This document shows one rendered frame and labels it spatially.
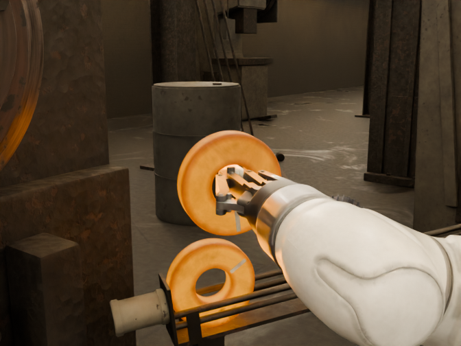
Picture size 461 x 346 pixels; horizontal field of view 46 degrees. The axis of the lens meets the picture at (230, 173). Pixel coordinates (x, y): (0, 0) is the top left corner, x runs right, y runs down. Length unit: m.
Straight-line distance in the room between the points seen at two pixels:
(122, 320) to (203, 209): 0.25
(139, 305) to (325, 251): 0.51
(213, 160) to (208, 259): 0.22
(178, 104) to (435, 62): 1.48
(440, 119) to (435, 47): 0.38
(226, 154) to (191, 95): 2.53
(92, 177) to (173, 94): 2.33
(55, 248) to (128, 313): 0.16
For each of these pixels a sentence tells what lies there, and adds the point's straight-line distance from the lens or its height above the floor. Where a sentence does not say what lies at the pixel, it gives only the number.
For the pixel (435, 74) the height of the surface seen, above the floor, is 0.97.
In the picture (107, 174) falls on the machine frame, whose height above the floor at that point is 0.87.
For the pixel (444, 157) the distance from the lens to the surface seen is 3.09.
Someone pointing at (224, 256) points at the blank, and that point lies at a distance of 0.92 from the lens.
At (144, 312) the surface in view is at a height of 0.68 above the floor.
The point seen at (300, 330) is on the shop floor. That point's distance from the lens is 2.26.
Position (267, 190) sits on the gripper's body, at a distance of 0.60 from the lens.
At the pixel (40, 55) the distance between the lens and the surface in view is 0.82.
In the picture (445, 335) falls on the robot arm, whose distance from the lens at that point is 0.55.
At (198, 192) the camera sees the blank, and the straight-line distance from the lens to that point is 0.76.
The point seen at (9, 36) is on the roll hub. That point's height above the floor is 1.11.
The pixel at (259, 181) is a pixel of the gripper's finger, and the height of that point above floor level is 0.93.
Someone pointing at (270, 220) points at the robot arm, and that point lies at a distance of 0.55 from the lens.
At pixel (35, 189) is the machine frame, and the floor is 0.87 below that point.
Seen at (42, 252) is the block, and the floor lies 0.80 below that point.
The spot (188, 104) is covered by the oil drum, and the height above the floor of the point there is 0.77.
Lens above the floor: 1.10
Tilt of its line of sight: 13 degrees down
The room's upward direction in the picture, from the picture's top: straight up
